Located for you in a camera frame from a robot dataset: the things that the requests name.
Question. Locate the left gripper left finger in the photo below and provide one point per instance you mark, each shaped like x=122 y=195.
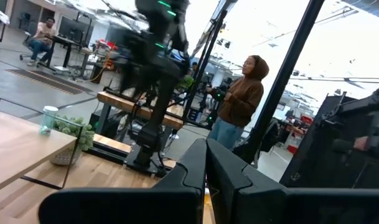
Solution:
x=130 y=205

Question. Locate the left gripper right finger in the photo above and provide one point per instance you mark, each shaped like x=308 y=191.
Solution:
x=285 y=205

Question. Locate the teal medicine bottle white cap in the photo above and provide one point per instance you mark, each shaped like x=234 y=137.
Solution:
x=48 y=121

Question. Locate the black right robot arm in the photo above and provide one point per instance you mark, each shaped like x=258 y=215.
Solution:
x=158 y=102

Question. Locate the black equipment housing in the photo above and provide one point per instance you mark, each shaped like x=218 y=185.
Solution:
x=326 y=149

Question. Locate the green plant in woven pot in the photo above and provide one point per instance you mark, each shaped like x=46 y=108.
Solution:
x=80 y=137

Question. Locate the black computer tower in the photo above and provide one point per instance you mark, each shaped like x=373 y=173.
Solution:
x=102 y=121

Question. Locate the wooden workbench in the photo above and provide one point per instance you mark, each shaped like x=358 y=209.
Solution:
x=114 y=101

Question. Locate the person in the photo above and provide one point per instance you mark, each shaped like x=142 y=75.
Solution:
x=43 y=34
x=242 y=99

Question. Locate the black computer monitor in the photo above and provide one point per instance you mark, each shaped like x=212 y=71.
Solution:
x=72 y=29

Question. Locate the wooden shelf black metal frame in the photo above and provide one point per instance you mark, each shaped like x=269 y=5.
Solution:
x=21 y=146

